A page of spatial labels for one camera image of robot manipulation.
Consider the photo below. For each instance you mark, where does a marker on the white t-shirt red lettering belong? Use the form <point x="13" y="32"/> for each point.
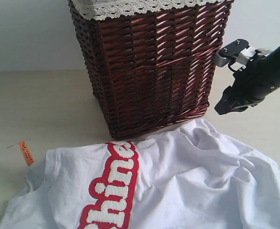
<point x="192" y="177"/>

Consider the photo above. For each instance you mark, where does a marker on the dark brown wicker basket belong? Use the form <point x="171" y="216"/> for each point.
<point x="151" y="66"/>

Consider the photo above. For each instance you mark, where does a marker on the orange garment tag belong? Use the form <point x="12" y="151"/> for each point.
<point x="26" y="153"/>

